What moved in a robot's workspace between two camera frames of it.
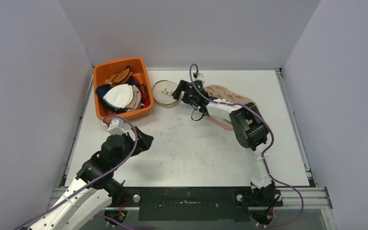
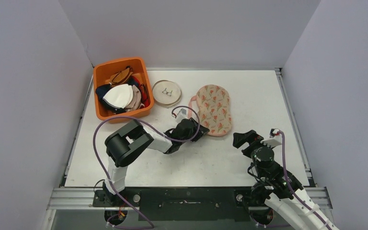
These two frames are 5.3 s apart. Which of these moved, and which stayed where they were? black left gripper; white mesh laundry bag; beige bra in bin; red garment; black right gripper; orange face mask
Moved: black right gripper; black left gripper
Stayed: beige bra in bin; white mesh laundry bag; orange face mask; red garment
